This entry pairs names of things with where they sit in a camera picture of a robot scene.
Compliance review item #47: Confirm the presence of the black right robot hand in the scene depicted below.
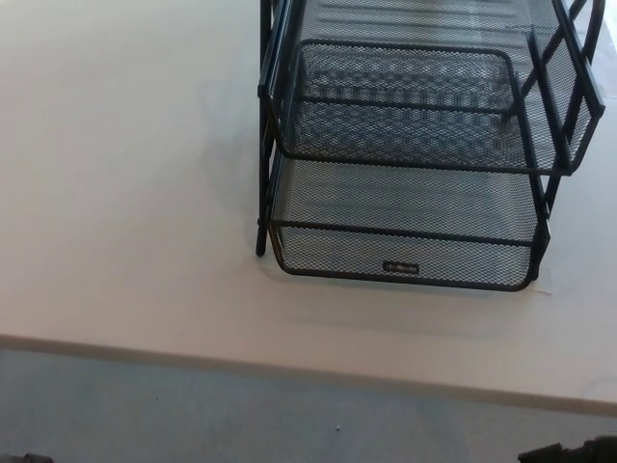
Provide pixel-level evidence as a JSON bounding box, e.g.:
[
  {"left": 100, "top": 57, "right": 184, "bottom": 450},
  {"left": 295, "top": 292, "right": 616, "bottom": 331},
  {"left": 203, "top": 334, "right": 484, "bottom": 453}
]
[{"left": 518, "top": 435, "right": 617, "bottom": 463}]

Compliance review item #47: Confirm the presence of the black mesh tray with label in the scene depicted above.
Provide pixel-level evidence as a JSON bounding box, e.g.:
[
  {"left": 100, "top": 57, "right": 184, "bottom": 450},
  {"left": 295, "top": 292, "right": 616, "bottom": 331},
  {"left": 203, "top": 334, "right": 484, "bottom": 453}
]
[{"left": 268, "top": 152, "right": 553, "bottom": 293}]

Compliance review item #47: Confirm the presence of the black mesh tray organizer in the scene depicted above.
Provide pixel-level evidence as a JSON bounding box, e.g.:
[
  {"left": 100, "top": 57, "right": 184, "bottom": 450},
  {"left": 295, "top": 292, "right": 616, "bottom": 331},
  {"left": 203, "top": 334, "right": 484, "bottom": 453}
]
[{"left": 254, "top": 0, "right": 607, "bottom": 282}]

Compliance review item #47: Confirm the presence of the small black mesh tray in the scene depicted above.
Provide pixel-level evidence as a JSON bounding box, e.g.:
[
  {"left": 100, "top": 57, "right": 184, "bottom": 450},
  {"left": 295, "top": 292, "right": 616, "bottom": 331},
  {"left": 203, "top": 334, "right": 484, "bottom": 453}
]
[{"left": 294, "top": 39, "right": 521, "bottom": 118}]

